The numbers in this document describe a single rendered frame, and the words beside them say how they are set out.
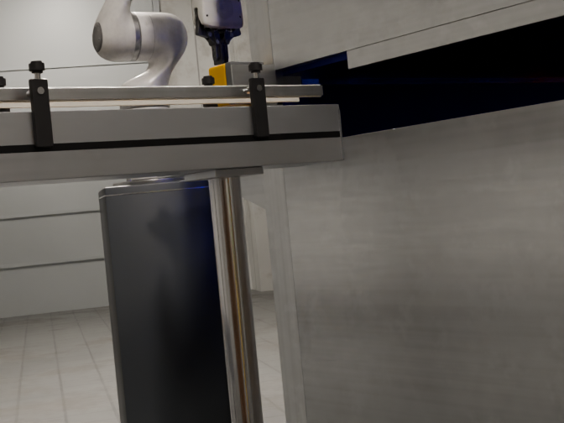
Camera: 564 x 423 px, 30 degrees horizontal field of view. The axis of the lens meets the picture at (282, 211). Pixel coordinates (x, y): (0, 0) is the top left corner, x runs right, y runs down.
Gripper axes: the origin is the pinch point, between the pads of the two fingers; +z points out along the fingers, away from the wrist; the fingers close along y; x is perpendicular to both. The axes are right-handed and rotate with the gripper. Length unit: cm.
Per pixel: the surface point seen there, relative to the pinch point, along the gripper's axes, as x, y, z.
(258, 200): -12.1, -2.5, 30.9
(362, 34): -59, -13, 7
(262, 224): 617, 448, 48
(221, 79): -31.7, -21.7, 9.9
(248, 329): -48, -32, 51
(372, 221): -57, -13, 36
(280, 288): -31, -13, 47
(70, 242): 720, 301, 48
